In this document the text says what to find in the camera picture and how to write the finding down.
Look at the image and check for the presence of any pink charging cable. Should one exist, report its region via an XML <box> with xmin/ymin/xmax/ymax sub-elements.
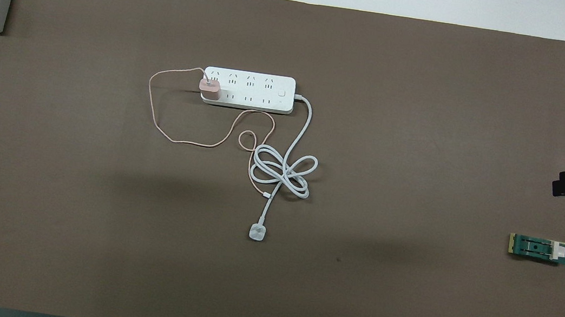
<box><xmin>136</xmin><ymin>61</ymin><xmax>288</xmax><ymax>200</ymax></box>

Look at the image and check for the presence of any white power strip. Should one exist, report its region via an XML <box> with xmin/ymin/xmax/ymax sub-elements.
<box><xmin>199</xmin><ymin>65</ymin><xmax>297</xmax><ymax>115</ymax></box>

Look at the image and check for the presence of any pink usb charger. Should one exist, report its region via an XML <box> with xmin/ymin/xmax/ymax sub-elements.
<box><xmin>198</xmin><ymin>78</ymin><xmax>224</xmax><ymax>102</ymax></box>

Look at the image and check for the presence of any white power strip cable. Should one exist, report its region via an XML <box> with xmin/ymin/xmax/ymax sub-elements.
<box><xmin>240</xmin><ymin>89</ymin><xmax>327</xmax><ymax>248</ymax></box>

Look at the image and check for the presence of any brown paper table mat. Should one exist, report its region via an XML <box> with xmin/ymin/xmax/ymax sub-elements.
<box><xmin>0</xmin><ymin>0</ymin><xmax>565</xmax><ymax>317</ymax></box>

